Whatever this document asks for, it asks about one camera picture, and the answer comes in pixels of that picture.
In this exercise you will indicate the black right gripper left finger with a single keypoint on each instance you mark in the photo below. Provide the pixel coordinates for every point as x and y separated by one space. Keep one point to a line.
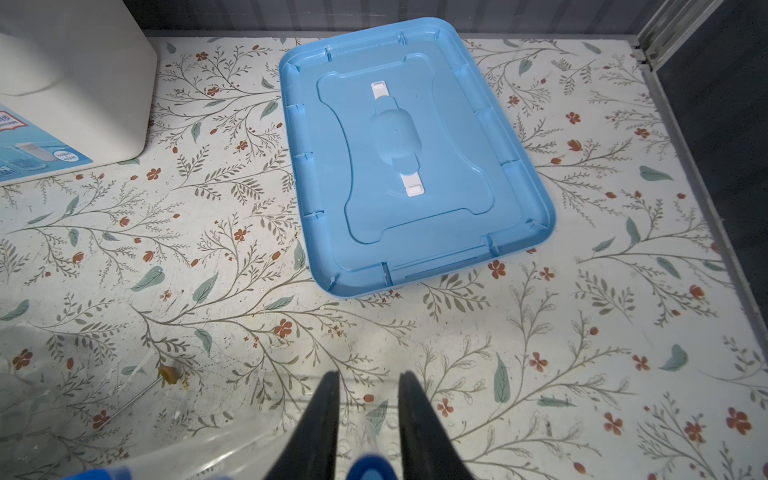
310 452

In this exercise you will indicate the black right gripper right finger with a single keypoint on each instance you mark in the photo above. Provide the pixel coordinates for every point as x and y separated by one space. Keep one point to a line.
426 450

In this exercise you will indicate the test tube blue cap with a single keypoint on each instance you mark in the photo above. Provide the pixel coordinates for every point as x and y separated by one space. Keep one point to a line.
231 453
371 467

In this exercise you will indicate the clear plastic tube rack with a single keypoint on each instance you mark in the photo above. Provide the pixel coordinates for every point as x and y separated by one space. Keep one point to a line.
367 435

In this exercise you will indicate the blue plastic box lid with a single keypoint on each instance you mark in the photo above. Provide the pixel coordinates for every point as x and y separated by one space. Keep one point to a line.
406 166

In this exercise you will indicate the white plastic storage box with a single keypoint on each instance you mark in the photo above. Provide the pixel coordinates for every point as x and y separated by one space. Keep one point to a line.
77 81

